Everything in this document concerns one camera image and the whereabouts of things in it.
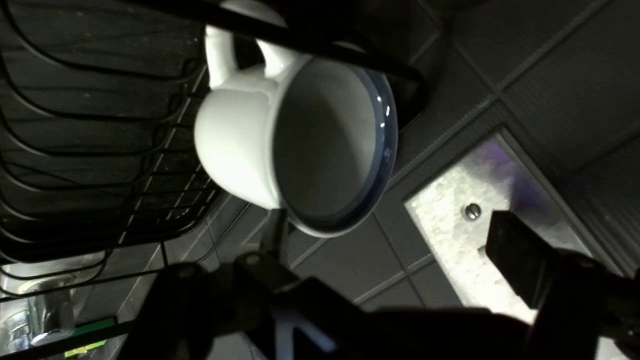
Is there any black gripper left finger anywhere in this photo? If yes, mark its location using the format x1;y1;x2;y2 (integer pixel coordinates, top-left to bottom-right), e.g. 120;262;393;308
112;211;377;360

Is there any stainless steel sink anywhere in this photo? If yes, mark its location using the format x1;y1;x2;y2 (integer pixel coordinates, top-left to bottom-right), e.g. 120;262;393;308
0;256;168;360

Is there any green sponge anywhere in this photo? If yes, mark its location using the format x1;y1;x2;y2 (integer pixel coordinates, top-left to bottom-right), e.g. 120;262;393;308
62;319;120;360

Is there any metal light switch plate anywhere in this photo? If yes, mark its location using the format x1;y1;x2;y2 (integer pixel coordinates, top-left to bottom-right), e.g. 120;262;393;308
403;129;603;330

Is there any black wire dish rack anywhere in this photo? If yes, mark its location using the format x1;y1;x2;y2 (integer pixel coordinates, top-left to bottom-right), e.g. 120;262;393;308
0;0;429;304

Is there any white mug with blue rim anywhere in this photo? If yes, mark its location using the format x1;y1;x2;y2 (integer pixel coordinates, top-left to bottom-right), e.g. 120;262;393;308
192;27;400;241

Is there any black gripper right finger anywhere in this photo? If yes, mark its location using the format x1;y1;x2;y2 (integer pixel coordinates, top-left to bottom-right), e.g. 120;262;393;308
485;209;640;360

